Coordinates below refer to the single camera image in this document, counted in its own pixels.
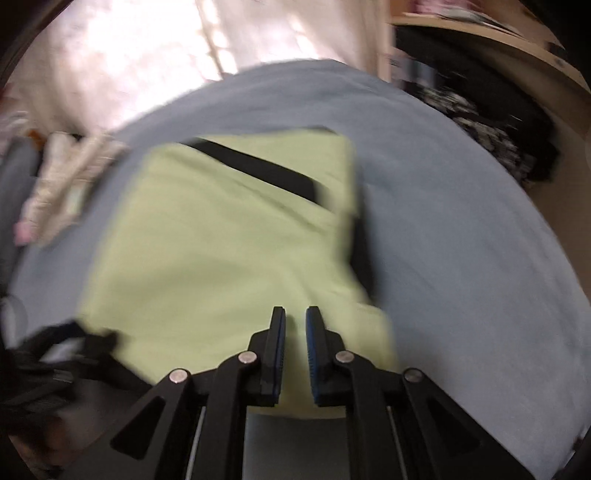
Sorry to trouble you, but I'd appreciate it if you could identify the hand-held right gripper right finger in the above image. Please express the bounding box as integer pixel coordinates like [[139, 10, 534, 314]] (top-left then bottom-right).
[[305, 306, 536, 480]]

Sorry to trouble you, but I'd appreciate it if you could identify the green and black hooded jacket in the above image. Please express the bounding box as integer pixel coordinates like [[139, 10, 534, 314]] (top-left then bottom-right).
[[76, 126, 400, 421]]

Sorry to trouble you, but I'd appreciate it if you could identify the black and white patterned cloth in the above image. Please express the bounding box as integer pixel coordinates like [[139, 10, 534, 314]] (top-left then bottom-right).
[[416, 85, 536, 185]]

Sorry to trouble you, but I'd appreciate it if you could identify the wooden shelf unit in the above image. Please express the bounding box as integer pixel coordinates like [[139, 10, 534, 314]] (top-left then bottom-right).
[[379, 0, 591, 232]]

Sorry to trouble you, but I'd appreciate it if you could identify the cream puffer jacket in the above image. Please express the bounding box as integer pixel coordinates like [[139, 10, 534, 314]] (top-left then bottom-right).
[[18, 131, 130, 245]]

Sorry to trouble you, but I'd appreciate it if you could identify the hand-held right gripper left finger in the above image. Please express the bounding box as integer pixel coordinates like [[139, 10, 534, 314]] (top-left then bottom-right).
[[60, 306, 288, 480]]

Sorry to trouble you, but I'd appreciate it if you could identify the blue bedspread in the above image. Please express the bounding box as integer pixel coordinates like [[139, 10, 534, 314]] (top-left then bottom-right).
[[9, 59, 591, 467]]

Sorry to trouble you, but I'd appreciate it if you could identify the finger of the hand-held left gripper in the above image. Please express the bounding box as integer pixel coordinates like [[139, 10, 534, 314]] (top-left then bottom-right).
[[16, 320, 121, 365]]

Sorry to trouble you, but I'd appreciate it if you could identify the white floral sheer curtain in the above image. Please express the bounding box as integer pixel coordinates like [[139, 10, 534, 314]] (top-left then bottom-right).
[[198, 0, 393, 79], [9, 0, 229, 134]]

